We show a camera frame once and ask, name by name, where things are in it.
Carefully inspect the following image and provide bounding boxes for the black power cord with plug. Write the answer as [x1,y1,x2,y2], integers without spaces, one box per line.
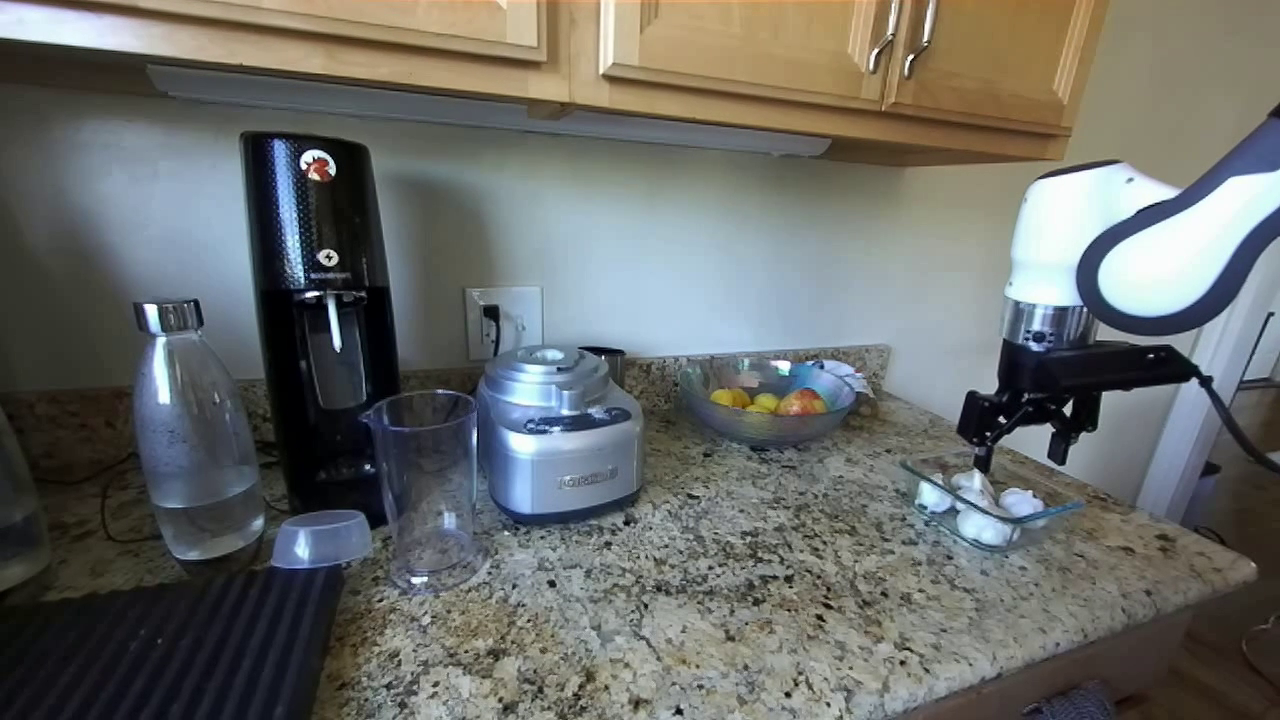
[477,301,633,366]

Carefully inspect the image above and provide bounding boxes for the white wall outlet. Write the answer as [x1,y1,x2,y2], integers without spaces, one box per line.
[466,282,549,363]

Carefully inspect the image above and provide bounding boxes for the square clear glass bowl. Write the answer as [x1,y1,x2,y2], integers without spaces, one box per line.
[901,456,1089,556]

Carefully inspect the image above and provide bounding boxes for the wooden cabinet door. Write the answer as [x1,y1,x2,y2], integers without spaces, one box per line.
[886,0,1105,134]
[75,0,554,66]
[598,0,901,111]

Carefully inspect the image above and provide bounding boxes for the wooden upper cabinets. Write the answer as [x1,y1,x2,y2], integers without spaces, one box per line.
[0,0,1114,171]

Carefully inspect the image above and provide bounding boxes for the wrist mounted stereo camera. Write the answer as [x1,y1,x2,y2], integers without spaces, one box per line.
[1105,339,1201,395]

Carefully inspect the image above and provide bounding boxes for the long-necked white garlic bulb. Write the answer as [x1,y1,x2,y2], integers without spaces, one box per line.
[952,464,1002,509]

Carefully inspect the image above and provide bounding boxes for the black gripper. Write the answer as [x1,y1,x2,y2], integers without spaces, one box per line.
[952,336,1116,471]

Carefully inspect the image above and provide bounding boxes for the clear bottle with silver cap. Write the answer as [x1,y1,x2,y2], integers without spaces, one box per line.
[129,297,269,568]

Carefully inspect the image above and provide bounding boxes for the white door frame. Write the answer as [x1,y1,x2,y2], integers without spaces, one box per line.
[1137,305,1280,529]

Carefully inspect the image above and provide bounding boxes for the orange-red round fruit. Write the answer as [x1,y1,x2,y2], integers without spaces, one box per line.
[776,383,833,423]

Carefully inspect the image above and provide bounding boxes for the black ribbed drying mat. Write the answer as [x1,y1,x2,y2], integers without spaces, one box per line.
[0,568,347,720]

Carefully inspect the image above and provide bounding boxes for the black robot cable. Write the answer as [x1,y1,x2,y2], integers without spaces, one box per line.
[1181,361,1280,481]

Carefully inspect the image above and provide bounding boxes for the round glass fruit bowl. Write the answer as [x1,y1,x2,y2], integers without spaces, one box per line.
[675,348,870,452]

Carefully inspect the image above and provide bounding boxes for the silver cabinet handle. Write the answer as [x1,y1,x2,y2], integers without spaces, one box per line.
[859,0,904,80]
[901,0,946,84]

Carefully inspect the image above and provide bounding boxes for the black soda maker machine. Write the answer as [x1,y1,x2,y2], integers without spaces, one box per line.
[239,128,405,530]

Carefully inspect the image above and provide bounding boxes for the thin black counter cord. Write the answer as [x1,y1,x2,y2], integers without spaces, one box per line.
[38,452,174,551]

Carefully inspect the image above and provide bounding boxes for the translucent plastic lid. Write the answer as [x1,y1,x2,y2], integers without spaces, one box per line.
[269,504,381,577]

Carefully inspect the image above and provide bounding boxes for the large white garlic bulb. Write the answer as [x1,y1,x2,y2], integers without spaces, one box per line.
[913,474,962,519]

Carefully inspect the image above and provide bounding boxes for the gray hanging towel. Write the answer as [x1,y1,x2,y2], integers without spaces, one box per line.
[1019,682,1122,720]

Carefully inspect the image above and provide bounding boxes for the blue white snack bag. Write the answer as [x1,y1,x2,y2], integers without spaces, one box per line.
[807,350,879,407]

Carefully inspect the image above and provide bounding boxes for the silver food chopper appliance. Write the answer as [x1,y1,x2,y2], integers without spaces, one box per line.
[473,339,650,529]

